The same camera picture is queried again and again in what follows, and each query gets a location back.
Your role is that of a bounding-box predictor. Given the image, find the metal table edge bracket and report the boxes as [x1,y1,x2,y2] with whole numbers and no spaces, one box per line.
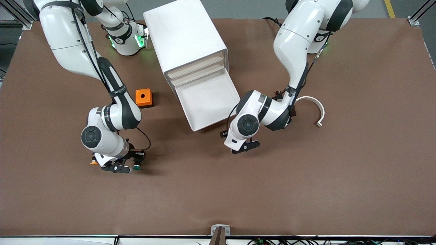
[211,225,230,245]

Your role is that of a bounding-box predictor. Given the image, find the white curved bracket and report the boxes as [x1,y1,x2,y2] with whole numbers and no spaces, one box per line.
[296,96,325,128]

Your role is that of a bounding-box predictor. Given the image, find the white plastic drawer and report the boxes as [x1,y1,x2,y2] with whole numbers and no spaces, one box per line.
[169,65,227,85]
[165,55,225,78]
[175,68,241,132]

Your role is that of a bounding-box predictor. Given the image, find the orange button box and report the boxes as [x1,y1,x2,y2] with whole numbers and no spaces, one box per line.
[135,88,154,109]

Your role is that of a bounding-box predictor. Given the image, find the black cable at arm base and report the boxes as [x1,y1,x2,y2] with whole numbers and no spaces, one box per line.
[262,16,284,28]

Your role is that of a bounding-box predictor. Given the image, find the green mushroom push button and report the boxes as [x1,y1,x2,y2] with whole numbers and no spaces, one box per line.
[132,152,146,170]

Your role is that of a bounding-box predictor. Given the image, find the brown table mat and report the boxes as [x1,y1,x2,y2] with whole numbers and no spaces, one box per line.
[0,18,436,237]

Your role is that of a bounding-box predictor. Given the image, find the white drawer cabinet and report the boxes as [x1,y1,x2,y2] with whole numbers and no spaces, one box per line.
[143,0,229,102]

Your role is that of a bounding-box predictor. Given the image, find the aluminium frame profile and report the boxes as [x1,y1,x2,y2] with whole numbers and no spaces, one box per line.
[0,0,33,30]
[409,0,436,27]

